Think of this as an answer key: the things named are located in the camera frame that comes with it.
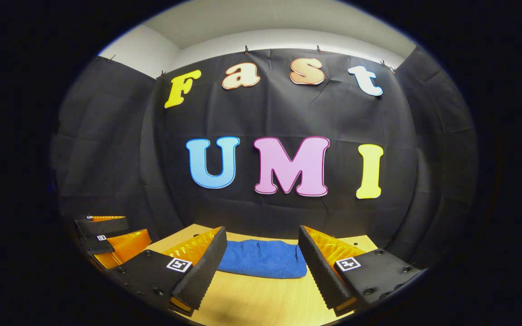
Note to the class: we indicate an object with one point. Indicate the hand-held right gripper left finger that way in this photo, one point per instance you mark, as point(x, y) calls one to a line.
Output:
point(206, 271)

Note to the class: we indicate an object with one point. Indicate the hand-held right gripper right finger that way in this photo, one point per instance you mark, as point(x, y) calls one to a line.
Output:
point(320, 271)

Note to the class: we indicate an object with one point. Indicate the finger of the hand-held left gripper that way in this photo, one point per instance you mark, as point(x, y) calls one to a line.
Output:
point(104, 226)
point(127, 249)

